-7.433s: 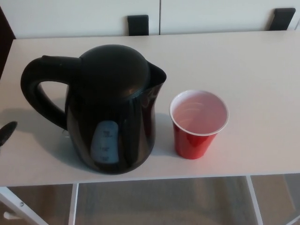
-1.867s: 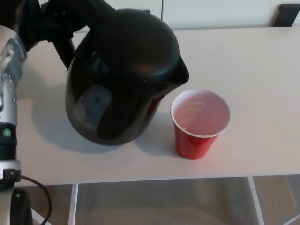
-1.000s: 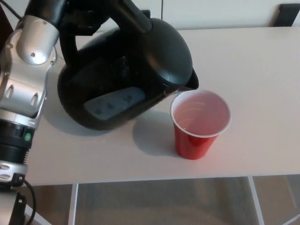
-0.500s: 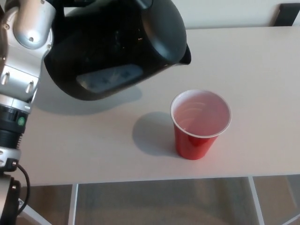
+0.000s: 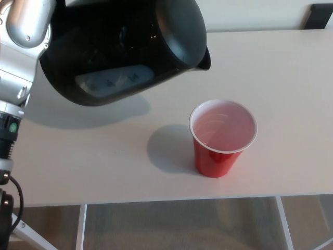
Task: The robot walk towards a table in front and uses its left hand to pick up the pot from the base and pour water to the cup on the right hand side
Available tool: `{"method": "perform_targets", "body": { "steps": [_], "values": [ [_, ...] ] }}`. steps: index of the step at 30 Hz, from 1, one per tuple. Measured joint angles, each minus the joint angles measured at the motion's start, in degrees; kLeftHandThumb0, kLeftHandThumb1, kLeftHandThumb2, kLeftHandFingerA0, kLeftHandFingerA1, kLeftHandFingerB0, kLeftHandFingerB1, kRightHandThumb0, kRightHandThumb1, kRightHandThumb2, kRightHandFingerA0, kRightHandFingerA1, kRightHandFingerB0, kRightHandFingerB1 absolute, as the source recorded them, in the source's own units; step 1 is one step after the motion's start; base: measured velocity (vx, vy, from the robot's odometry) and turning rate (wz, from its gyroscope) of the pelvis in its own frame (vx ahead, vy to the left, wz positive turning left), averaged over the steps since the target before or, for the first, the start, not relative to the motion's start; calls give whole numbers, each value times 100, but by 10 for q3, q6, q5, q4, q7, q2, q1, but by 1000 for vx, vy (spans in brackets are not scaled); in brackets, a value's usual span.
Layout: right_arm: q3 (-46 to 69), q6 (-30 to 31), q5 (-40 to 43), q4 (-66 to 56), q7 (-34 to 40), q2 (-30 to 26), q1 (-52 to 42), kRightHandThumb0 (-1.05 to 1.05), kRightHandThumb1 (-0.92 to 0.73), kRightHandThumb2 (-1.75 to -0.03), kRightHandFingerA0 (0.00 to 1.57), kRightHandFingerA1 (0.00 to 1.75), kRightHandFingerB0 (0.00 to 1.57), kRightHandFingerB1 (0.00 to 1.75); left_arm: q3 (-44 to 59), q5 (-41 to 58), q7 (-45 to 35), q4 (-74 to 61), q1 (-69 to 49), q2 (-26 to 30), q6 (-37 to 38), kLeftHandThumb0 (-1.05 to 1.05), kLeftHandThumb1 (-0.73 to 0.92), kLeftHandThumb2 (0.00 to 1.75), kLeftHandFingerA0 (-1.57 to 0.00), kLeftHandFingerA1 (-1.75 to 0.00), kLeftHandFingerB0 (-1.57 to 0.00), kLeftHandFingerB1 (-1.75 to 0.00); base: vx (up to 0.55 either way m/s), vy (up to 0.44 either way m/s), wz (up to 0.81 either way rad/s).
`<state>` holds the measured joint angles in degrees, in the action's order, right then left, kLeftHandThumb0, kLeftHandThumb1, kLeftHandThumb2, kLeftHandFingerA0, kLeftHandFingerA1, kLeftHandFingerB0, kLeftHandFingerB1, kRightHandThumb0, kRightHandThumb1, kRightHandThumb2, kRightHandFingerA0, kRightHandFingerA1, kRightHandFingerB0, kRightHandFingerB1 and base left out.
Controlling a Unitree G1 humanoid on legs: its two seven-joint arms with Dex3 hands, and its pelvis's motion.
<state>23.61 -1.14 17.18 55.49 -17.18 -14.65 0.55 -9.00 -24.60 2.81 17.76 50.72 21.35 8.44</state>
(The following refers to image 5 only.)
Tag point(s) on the black electric kettle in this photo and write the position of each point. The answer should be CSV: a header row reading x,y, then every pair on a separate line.
x,y
117,52

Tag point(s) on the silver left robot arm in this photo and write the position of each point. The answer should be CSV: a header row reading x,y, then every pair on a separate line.
x,y
18,65

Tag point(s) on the red plastic cup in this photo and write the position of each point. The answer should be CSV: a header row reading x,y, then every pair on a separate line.
x,y
217,160

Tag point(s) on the grey mesh table shelf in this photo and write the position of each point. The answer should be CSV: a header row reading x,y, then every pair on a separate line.
x,y
182,224

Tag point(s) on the white table leg frame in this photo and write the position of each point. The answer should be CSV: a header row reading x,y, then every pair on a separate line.
x,y
283,221
81,226

